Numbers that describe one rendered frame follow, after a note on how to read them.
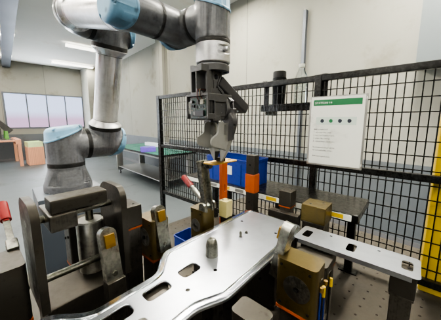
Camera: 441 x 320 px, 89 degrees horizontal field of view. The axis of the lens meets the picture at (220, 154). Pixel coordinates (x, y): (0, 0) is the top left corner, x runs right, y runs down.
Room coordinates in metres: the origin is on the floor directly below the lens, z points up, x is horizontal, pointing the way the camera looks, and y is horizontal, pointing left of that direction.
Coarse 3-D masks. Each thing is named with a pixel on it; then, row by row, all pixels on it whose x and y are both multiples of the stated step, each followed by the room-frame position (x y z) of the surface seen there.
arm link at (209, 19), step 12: (204, 0) 0.48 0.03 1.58; (216, 0) 0.48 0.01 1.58; (228, 0) 0.50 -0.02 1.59; (192, 12) 0.50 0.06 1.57; (204, 12) 0.48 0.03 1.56; (216, 12) 0.48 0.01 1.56; (228, 12) 0.50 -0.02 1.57; (192, 24) 0.51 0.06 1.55; (204, 24) 0.48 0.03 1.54; (216, 24) 0.48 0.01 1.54; (228, 24) 0.50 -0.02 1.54; (192, 36) 0.53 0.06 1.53; (204, 36) 0.49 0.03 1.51; (216, 36) 0.48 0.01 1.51; (228, 36) 0.50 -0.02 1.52
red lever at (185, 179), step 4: (184, 176) 0.80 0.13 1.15; (184, 180) 0.79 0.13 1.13; (188, 180) 0.79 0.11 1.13; (188, 184) 0.78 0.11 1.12; (192, 184) 0.78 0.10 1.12; (192, 188) 0.77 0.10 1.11; (196, 188) 0.77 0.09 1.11; (196, 192) 0.75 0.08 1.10; (196, 196) 0.75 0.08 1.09; (200, 200) 0.74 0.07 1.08; (208, 204) 0.72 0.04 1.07; (208, 208) 0.73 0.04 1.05
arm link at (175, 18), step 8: (168, 8) 0.51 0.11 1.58; (168, 16) 0.51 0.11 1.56; (176, 16) 0.52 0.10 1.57; (184, 16) 0.52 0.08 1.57; (168, 24) 0.51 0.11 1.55; (176, 24) 0.52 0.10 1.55; (184, 24) 0.52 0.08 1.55; (168, 32) 0.52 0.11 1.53; (176, 32) 0.53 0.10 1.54; (184, 32) 0.53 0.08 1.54; (160, 40) 0.54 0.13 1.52; (168, 40) 0.54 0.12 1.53; (176, 40) 0.55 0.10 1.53; (184, 40) 0.55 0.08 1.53; (192, 40) 0.54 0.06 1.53; (168, 48) 0.60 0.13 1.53; (176, 48) 0.59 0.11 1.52; (184, 48) 0.61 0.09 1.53
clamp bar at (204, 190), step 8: (208, 160) 0.72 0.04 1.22; (200, 168) 0.72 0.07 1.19; (208, 168) 0.71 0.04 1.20; (200, 176) 0.72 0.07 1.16; (208, 176) 0.74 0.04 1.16; (200, 184) 0.72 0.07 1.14; (208, 184) 0.74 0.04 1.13; (200, 192) 0.72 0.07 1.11; (208, 192) 0.74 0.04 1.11; (208, 200) 0.74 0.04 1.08
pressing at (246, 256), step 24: (240, 216) 0.78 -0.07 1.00; (264, 216) 0.78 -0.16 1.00; (192, 240) 0.61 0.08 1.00; (240, 240) 0.61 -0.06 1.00; (264, 240) 0.61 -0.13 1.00; (168, 264) 0.50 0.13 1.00; (216, 264) 0.50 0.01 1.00; (240, 264) 0.50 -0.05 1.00; (264, 264) 0.51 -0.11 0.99; (144, 288) 0.42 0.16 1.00; (192, 288) 0.42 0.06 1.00; (216, 288) 0.42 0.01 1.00; (240, 288) 0.43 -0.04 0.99; (96, 312) 0.36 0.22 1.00; (144, 312) 0.36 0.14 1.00; (168, 312) 0.36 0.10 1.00; (192, 312) 0.37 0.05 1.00
